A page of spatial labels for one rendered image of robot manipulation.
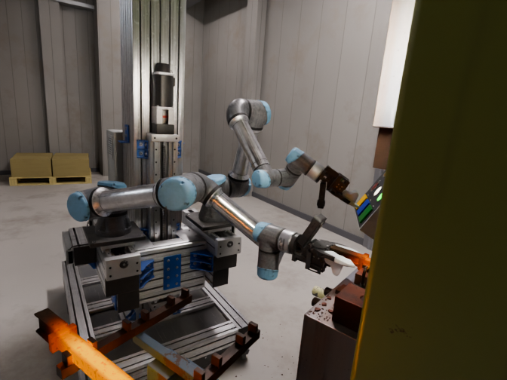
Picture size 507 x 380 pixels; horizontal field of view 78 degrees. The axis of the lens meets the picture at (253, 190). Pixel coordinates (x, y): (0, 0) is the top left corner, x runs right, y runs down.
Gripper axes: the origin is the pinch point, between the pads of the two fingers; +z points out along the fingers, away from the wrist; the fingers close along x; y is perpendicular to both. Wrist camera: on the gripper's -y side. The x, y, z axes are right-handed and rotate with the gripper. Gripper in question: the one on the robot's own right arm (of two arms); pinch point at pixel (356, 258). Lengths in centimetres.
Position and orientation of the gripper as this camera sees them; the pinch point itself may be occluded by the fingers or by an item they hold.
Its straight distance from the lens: 95.4
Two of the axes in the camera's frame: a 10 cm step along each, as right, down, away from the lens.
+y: -0.7, 9.7, 2.3
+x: -6.3, 1.4, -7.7
